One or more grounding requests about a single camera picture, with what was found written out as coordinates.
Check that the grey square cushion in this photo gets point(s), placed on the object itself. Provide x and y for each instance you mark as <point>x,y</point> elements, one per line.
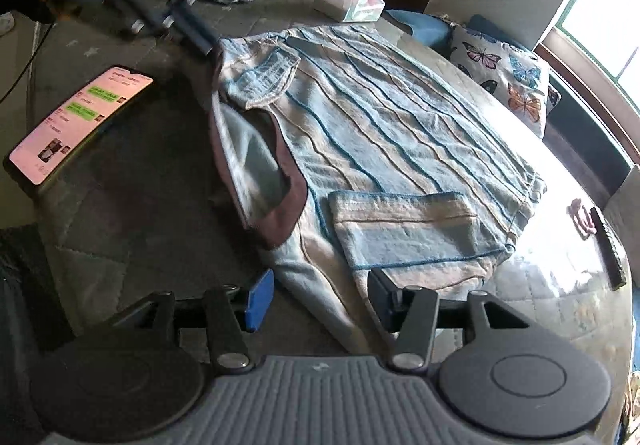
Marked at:
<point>623,213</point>

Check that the blue striped knit garment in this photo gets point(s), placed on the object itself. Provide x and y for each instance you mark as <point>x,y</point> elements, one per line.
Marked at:
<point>343,154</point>

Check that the blue sofa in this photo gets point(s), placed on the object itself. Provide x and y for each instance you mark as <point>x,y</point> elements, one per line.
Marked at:
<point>581,141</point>

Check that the window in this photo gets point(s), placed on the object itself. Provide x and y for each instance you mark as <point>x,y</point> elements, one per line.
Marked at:
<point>608,32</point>

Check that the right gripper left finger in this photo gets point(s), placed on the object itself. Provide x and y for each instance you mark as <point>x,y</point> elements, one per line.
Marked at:
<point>258,301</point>

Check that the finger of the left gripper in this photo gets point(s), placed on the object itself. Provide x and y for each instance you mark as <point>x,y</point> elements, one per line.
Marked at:
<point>183,18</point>

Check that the tissue box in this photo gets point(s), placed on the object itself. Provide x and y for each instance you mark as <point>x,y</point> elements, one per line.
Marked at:
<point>349,11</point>

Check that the black remote control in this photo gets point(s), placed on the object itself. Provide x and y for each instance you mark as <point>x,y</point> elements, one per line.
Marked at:
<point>607,243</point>

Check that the smartphone with pink screen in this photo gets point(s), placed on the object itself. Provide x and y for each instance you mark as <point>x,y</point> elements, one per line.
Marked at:
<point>59,137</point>

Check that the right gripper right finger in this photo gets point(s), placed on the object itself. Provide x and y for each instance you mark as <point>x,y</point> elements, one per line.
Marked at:
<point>384,297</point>

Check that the butterfly print pillow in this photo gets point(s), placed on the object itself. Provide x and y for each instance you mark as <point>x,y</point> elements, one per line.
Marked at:
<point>516,77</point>

